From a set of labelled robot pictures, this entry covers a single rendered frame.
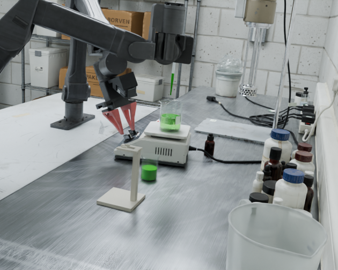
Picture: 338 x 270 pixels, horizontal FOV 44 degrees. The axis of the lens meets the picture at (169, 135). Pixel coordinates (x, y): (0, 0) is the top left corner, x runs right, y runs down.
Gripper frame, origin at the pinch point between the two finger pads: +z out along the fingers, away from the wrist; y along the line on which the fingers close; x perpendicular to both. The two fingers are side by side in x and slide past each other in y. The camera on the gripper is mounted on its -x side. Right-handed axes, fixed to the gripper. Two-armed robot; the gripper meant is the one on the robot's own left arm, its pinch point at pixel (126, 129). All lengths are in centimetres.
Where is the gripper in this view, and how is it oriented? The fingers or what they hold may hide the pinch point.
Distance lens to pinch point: 116.1
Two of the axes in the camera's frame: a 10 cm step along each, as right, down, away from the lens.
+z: 3.2, 9.4, 1.5
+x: -5.2, 0.4, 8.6
